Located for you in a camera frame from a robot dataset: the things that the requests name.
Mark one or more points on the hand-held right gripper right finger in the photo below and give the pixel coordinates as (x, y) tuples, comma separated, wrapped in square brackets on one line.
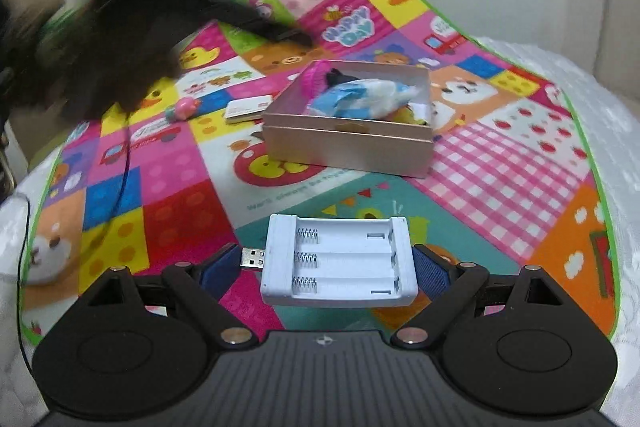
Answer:
[(432, 272)]

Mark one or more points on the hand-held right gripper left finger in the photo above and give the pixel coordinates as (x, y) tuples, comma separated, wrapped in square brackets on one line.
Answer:
[(220, 272)]

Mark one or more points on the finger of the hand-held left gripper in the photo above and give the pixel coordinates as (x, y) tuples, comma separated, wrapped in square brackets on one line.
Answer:
[(260, 24)]

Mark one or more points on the pink plastic strainer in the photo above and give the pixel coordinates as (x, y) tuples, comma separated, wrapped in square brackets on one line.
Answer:
[(315, 79)]

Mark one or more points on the white battery charger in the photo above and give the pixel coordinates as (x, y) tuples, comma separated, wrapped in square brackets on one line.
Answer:
[(340, 257)]

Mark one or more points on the blue and white packet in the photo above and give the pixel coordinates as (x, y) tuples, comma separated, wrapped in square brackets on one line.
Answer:
[(360, 99)]

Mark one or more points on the rose gold cardboard box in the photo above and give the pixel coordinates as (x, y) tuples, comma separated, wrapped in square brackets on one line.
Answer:
[(350, 147)]

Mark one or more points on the small white card box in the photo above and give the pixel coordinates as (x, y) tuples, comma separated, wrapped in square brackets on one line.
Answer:
[(247, 109)]

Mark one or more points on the black item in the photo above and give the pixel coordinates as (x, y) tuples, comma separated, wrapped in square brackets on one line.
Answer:
[(337, 78)]

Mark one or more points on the pink toy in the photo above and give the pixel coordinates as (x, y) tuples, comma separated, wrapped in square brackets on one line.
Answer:
[(182, 109)]

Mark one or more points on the colourful cartoon play mat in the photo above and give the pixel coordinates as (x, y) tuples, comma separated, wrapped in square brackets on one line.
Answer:
[(500, 167)]

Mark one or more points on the yellow item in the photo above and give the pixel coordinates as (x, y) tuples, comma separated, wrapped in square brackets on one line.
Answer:
[(410, 119)]

